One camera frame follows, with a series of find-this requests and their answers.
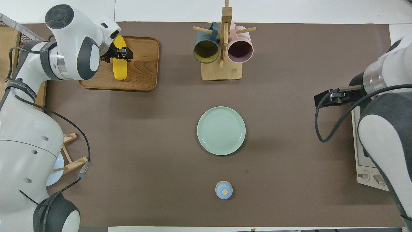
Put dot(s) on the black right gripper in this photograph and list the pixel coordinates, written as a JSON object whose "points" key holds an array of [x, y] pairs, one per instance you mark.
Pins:
{"points": [[359, 90]]}

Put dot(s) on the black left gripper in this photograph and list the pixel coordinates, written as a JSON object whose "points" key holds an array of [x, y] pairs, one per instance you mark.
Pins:
{"points": [[107, 54]]}

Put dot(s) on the yellow corn cob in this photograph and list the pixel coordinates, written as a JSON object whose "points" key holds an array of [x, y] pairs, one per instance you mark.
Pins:
{"points": [[119, 72]]}

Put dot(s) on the glass oven door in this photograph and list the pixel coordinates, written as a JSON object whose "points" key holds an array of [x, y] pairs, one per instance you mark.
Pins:
{"points": [[355, 135]]}

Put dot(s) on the light green plate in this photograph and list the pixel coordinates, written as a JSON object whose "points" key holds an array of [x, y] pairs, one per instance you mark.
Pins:
{"points": [[222, 132]]}

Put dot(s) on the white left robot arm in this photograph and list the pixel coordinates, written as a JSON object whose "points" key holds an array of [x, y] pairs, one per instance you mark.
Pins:
{"points": [[25, 145]]}

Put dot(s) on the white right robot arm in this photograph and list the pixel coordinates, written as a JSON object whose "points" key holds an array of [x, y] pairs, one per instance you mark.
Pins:
{"points": [[386, 129]]}

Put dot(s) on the white toaster oven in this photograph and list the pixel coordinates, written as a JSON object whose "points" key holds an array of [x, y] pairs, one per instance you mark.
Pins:
{"points": [[370, 183]]}

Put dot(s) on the wooden serving tray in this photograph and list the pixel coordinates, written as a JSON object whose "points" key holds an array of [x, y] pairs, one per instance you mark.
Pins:
{"points": [[141, 71]]}

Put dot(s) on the dark blue mug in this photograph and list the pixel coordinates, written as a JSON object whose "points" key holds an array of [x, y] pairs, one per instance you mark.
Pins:
{"points": [[206, 51]]}

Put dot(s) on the narrow wooden shelf board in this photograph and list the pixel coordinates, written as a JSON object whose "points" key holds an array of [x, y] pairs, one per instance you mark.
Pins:
{"points": [[41, 96]]}

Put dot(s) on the pink mug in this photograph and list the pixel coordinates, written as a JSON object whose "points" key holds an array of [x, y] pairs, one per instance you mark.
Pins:
{"points": [[239, 51]]}

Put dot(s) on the wooden mug rack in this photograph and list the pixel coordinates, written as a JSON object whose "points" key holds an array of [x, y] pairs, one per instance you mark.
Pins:
{"points": [[222, 72]]}

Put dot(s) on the white checked cloth liner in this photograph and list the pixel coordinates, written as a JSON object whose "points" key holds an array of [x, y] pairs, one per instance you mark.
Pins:
{"points": [[19, 27]]}

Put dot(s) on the brown table mat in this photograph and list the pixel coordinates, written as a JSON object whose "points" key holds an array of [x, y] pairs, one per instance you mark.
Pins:
{"points": [[145, 161]]}

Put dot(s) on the large wooden shelf board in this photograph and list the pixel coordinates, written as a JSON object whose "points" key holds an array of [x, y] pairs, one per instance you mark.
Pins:
{"points": [[8, 54]]}

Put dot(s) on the wooden dish rack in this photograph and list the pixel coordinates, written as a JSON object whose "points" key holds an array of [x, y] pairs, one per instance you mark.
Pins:
{"points": [[77, 162]]}

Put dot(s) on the small blue call bell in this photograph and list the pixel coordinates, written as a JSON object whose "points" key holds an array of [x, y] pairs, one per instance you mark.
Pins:
{"points": [[224, 190]]}

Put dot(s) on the light blue plate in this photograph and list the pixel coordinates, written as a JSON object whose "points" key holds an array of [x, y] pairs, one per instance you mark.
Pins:
{"points": [[56, 174]]}

